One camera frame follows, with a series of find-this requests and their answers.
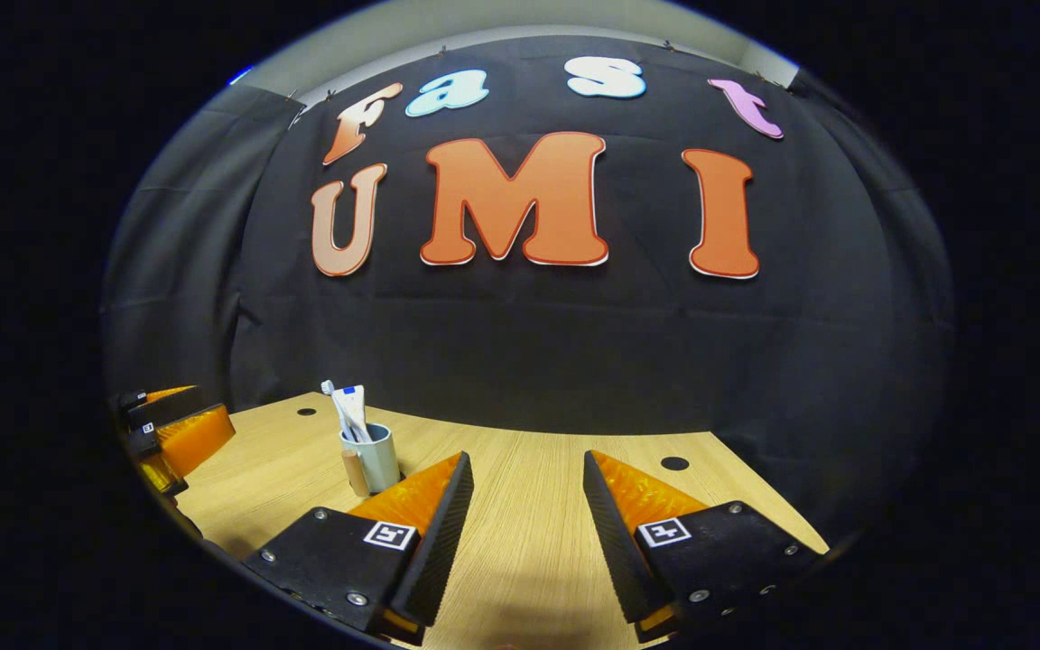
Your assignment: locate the pale green cup wooden handle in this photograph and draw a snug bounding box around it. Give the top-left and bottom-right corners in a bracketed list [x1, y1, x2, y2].
[339, 422, 402, 499]

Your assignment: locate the white toothbrush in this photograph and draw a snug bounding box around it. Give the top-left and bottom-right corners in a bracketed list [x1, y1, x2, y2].
[320, 380, 358, 443]

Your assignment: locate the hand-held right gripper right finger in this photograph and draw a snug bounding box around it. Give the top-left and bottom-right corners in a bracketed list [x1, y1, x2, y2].
[582, 450, 823, 642]

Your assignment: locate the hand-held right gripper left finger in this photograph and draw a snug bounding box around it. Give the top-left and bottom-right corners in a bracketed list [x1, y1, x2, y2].
[240, 451, 476, 644]

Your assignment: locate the black backdrop cloth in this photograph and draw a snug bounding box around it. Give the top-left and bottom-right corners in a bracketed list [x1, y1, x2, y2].
[100, 36, 959, 543]

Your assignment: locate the white toothpaste tube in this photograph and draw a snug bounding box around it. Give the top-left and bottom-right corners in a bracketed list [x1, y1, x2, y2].
[332, 385, 373, 443]

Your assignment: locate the wooden desktop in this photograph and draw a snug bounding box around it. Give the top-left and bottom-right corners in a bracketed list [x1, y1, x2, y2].
[172, 391, 830, 650]

